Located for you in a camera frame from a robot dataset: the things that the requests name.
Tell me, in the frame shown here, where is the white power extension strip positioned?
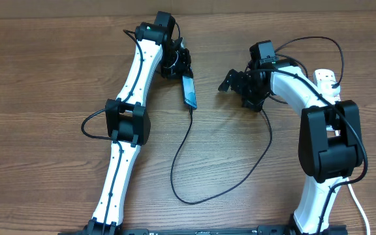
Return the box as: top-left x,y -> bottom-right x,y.
312,68 -> 343,138

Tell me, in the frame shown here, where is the white power strip cord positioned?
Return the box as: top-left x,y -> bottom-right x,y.
346,178 -> 371,235

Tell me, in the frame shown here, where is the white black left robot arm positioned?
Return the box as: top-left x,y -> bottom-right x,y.
81,11 -> 197,234

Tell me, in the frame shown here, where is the white USB charger plug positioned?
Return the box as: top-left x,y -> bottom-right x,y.
316,79 -> 341,97

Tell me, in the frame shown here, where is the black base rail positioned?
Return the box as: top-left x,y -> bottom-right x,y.
59,225 -> 349,235

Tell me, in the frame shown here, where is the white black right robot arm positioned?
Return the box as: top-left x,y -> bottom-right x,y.
218,40 -> 368,234

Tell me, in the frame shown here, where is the black USB charging cable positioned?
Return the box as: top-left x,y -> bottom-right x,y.
170,36 -> 345,206

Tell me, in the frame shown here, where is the Samsung Galaxy smartphone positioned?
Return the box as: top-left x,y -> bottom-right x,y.
182,76 -> 197,110

